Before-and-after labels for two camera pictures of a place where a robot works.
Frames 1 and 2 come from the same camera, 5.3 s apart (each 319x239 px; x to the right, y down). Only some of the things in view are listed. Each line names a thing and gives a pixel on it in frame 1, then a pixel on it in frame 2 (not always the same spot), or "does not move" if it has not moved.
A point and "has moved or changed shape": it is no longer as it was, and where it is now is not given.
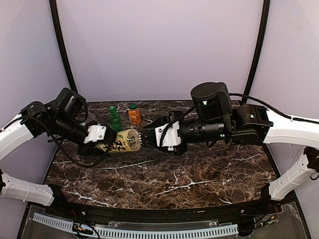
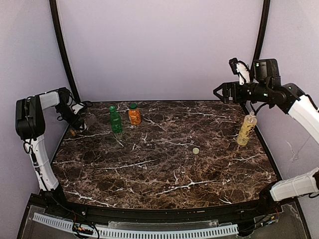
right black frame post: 259,50 does not move
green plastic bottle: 115,120 does not move
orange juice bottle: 134,114 does not move
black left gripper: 87,148 → 78,123
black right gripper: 180,148 → 231,91
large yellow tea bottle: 127,141 has moved or changed shape
